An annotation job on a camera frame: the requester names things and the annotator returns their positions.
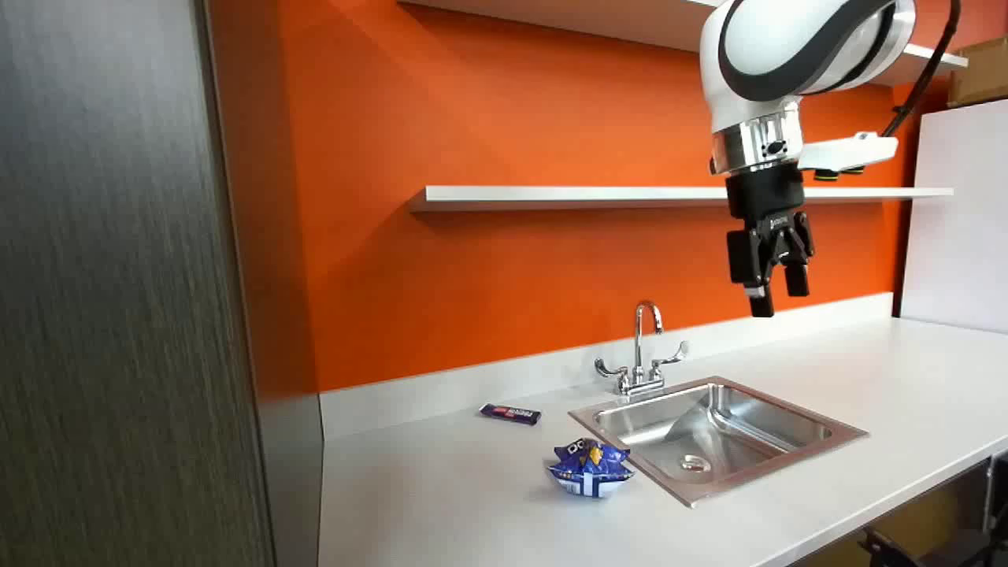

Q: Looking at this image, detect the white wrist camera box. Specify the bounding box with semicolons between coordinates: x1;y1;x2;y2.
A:
798;130;904;180

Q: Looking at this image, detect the dark grey cabinet panel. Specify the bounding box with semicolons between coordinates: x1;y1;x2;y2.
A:
0;0;280;567

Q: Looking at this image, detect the stainless steel sink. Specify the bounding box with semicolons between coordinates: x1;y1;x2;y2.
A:
567;374;870;511

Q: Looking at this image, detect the blue snack chips bag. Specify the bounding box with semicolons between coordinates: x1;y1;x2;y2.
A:
548;435;636;499

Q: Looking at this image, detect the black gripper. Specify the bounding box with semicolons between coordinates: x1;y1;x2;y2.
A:
720;164;815;320

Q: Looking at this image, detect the black chair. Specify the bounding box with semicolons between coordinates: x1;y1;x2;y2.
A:
854;451;1008;567

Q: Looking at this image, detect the dark purple candy bar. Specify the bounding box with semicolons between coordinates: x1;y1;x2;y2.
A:
480;400;544;428

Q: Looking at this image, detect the chrome faucet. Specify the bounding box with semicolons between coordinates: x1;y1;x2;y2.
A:
591;300;694;400

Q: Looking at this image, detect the white wall shelf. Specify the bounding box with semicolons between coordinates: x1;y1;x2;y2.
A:
409;183;957;218

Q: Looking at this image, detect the white board panel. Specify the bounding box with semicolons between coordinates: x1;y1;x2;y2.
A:
897;98;1008;338

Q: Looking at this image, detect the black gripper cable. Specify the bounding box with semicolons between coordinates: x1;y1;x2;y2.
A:
879;0;964;137

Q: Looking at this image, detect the brown cardboard box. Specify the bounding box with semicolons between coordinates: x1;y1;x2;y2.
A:
945;33;1008;111

